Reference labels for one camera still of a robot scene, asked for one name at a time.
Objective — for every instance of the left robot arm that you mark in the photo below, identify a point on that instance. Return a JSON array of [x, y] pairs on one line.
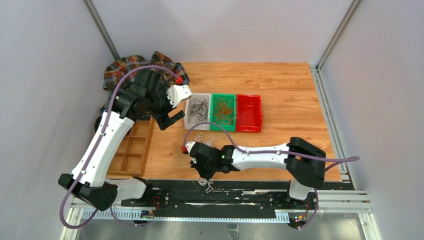
[[146, 94]]

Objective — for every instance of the plaid cloth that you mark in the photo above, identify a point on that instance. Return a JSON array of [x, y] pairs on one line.
[[116, 70]]

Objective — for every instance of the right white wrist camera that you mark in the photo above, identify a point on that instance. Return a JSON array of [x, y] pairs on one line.
[[187, 147]]

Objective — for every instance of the aluminium front rail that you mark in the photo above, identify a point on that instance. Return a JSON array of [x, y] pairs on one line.
[[328, 202]]

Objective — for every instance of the aluminium frame post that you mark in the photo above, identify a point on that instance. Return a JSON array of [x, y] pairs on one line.
[[342, 26], [97, 20]]

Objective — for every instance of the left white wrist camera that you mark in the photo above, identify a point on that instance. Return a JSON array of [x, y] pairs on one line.
[[177, 94]]

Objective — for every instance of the wooden compartment tray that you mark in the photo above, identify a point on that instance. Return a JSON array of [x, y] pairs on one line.
[[131, 157]]

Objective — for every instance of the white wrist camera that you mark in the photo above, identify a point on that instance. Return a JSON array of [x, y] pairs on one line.
[[177, 94], [187, 147]]

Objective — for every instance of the white plastic bin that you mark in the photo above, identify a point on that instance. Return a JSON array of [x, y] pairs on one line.
[[197, 109]]

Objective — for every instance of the right aluminium frame post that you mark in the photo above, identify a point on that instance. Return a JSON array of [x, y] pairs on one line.
[[342, 26]]

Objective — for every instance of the left aluminium frame post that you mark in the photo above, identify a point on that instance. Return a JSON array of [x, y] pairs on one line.
[[97, 20]]

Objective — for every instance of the red plastic bin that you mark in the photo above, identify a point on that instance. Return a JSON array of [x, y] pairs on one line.
[[249, 114]]

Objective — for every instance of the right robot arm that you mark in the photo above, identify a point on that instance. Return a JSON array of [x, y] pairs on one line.
[[299, 157]]

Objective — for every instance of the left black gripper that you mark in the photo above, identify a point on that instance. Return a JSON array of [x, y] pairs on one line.
[[164, 122]]

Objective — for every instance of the dark fabric roll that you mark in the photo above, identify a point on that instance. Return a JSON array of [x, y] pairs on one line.
[[97, 123]]

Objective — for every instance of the green plastic bin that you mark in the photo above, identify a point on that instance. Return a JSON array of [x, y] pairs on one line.
[[223, 111]]

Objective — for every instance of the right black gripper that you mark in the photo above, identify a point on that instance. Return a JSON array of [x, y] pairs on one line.
[[207, 175]]

